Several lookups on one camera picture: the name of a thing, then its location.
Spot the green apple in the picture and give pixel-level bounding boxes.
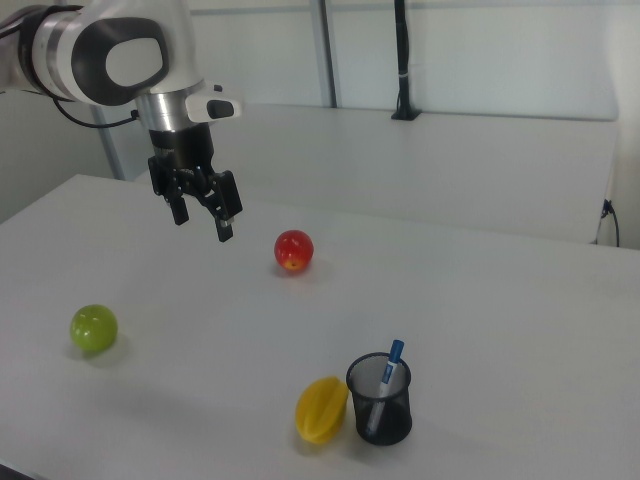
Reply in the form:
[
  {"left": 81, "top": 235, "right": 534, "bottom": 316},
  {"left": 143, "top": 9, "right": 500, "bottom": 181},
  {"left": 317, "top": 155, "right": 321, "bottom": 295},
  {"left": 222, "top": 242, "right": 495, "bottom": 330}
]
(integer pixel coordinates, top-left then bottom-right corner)
[{"left": 69, "top": 304, "right": 119, "bottom": 355}]

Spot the black hanging cable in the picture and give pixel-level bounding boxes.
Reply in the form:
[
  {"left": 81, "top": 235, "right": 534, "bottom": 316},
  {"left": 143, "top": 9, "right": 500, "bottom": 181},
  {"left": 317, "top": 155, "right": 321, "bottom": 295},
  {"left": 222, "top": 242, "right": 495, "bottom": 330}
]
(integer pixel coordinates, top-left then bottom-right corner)
[{"left": 601, "top": 198, "right": 621, "bottom": 247}]

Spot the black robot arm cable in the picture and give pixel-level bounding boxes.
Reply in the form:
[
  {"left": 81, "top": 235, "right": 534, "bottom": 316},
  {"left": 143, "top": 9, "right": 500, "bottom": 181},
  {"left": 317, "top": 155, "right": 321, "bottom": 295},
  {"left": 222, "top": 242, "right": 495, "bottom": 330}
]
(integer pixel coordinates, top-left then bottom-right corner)
[{"left": 49, "top": 94, "right": 141, "bottom": 129}]

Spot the black camera stand pole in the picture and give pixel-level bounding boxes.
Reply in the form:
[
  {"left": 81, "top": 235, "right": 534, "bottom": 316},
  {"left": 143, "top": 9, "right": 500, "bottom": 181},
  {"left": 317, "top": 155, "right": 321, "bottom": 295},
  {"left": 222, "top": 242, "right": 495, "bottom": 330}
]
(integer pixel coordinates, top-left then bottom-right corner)
[{"left": 390, "top": 0, "right": 422, "bottom": 122}]

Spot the blue white marker pen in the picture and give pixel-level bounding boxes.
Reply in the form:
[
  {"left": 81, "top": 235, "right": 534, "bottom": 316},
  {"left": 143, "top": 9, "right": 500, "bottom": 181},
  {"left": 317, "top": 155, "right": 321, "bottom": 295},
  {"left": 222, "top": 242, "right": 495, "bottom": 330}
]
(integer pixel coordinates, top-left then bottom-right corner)
[{"left": 364, "top": 339, "right": 406, "bottom": 437}]

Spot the red apple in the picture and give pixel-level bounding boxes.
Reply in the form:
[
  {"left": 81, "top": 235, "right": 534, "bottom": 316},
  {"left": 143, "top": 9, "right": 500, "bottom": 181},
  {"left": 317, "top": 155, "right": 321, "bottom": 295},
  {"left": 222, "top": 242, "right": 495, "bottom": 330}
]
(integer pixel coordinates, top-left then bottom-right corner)
[{"left": 273, "top": 229, "right": 315, "bottom": 274}]

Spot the black mesh pen holder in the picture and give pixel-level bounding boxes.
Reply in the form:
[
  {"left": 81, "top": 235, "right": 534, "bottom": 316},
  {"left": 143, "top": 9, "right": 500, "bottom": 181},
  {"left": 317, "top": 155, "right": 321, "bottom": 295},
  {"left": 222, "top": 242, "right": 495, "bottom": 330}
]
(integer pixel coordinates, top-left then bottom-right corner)
[{"left": 345, "top": 352, "right": 414, "bottom": 447}]

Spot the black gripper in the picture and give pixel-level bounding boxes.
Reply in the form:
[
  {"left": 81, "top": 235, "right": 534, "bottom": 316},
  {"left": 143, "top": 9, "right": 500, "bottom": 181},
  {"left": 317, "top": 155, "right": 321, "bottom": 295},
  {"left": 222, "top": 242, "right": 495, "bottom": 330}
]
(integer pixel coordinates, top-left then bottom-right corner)
[{"left": 146, "top": 123, "right": 245, "bottom": 244}]

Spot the yellow starfruit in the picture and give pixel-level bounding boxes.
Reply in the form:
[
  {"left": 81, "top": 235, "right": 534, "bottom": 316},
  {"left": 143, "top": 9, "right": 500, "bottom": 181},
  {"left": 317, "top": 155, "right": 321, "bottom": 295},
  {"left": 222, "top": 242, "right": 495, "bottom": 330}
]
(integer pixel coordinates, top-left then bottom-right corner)
[{"left": 294, "top": 375, "right": 350, "bottom": 445}]

